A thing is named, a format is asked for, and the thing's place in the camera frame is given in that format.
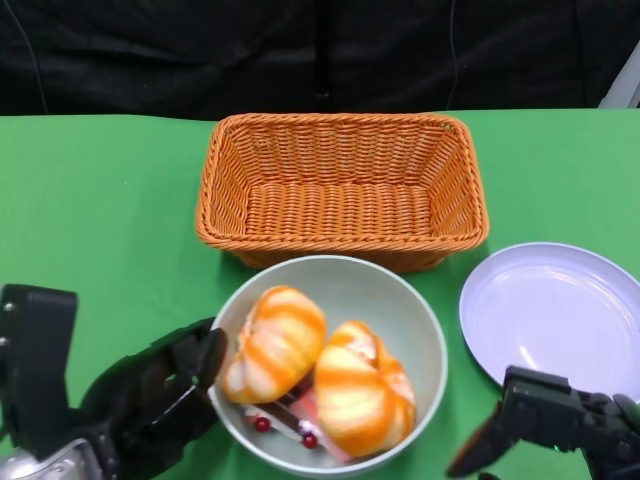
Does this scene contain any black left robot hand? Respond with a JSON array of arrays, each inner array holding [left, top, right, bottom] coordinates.
[[0, 283, 229, 480]]

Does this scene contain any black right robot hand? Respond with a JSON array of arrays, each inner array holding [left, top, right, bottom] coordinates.
[[446, 365, 640, 480]]

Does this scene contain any chocolate cake slice with cherry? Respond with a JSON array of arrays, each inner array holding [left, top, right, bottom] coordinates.
[[242, 385, 321, 450]]

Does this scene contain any orange striped bread roll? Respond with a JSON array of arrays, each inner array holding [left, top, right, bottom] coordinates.
[[314, 320, 417, 459], [222, 285, 328, 405]]

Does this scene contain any pale green bowl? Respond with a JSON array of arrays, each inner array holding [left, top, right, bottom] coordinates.
[[207, 254, 449, 476]]

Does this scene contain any lavender plate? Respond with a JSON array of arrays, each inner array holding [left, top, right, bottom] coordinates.
[[458, 242, 640, 404]]

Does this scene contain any orange woven basket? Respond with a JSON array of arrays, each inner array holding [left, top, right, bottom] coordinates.
[[195, 112, 488, 274]]

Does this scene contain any black backdrop curtain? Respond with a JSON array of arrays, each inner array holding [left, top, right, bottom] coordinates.
[[0, 0, 640, 121]]

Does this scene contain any black vertical pole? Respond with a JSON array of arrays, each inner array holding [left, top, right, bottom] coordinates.
[[313, 0, 332, 99]]

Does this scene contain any white frame piece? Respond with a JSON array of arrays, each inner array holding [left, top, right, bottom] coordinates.
[[598, 47, 640, 109]]

